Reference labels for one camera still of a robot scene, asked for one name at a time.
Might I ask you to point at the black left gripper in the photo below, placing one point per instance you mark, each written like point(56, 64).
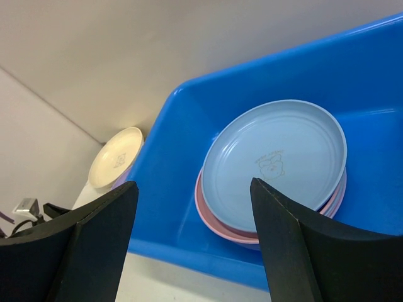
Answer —
point(31, 220)

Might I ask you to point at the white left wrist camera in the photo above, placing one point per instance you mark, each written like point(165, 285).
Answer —
point(27, 209)

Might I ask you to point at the blue plate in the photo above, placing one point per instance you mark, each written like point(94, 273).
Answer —
point(295, 146)
point(332, 205)

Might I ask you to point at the cream plate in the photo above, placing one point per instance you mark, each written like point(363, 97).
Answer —
point(115, 157)

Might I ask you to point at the pink plate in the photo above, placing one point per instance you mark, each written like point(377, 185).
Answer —
point(244, 239)

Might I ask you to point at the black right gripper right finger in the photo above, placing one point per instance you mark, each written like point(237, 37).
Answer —
point(310, 257)

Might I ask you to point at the blue plastic bin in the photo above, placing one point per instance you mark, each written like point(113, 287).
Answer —
point(356, 75)

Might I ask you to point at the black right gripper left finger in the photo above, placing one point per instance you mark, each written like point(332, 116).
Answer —
point(77, 256)

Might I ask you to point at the small purple plate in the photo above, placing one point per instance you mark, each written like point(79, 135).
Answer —
point(122, 178)

